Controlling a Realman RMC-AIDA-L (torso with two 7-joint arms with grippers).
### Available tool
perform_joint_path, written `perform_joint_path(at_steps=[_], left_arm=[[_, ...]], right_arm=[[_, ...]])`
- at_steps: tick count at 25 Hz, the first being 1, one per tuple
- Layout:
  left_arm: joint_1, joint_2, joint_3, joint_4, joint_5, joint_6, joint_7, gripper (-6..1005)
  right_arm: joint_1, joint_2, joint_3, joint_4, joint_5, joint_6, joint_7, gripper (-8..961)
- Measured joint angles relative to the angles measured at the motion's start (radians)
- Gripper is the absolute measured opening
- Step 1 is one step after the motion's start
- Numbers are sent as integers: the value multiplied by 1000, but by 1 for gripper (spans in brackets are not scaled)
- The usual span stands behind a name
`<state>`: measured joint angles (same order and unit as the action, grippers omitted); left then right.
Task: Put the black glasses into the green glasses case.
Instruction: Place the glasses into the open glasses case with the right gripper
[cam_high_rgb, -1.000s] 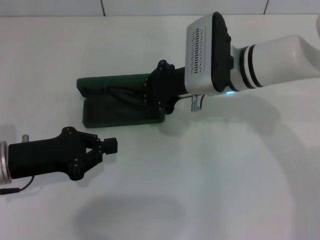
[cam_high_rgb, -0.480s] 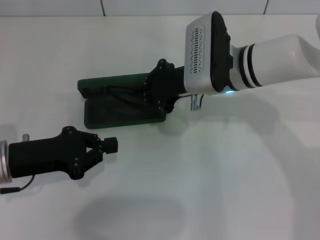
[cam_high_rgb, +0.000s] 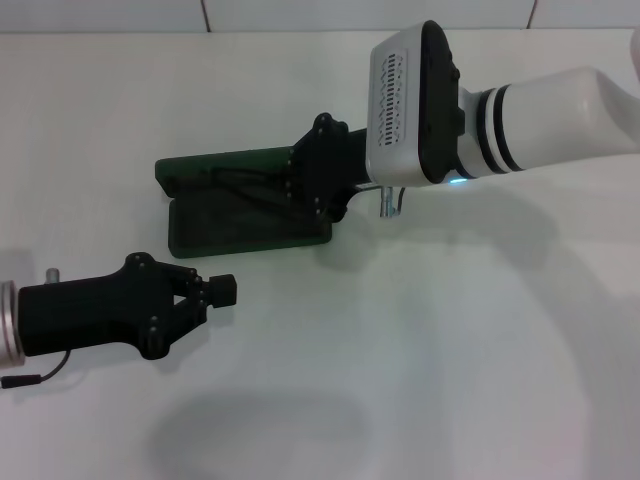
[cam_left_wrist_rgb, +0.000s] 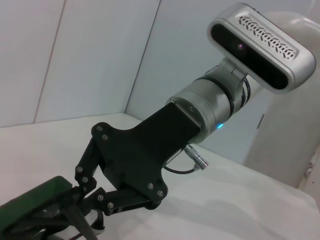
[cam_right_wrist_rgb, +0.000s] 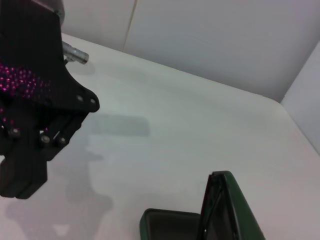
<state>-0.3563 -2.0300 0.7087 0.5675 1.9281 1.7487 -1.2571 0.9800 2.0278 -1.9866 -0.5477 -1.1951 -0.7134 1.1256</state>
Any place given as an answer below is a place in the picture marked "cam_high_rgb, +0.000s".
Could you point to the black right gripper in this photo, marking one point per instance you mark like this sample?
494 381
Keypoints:
340 165

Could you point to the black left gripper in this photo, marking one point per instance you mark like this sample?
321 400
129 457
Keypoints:
100 315

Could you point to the black glasses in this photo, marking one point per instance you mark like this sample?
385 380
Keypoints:
250 196

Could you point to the green glasses case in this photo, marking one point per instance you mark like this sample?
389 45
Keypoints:
225 227

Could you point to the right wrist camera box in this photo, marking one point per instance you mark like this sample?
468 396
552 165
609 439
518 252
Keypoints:
395 100

